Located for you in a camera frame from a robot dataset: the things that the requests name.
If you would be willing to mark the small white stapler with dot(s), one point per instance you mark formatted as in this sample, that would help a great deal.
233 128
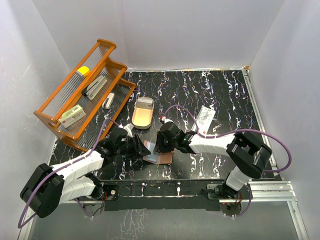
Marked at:
108 101

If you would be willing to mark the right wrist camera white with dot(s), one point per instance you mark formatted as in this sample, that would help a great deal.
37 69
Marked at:
164 120

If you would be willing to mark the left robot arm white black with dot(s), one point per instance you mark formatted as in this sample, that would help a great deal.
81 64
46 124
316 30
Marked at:
50 186

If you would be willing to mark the orange wooden shelf rack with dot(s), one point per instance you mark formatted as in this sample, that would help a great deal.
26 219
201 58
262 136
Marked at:
97 121

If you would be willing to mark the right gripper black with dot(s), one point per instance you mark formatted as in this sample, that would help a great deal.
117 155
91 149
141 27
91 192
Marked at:
160 147

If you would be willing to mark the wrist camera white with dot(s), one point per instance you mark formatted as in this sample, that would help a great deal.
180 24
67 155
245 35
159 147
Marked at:
164 120
128 128

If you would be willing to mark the green white staples box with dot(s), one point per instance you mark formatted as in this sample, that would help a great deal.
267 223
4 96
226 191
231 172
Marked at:
71 116

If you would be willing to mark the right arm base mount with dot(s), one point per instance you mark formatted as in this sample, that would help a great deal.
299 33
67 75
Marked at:
224 192

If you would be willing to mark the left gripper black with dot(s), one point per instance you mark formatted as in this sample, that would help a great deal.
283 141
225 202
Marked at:
139 149

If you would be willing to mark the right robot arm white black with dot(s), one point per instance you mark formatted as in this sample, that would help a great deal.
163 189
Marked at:
249 154

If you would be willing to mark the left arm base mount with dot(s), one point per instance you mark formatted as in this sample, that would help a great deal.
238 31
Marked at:
96 203

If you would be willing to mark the yellow grey eraser block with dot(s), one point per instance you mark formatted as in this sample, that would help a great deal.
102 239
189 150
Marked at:
83 71

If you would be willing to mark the grey black stapler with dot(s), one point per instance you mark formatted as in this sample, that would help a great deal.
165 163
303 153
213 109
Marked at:
93 89

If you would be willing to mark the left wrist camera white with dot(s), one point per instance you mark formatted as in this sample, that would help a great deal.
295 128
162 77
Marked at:
128 128

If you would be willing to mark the beige oval tray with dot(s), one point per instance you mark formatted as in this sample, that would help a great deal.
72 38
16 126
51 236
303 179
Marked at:
142 115

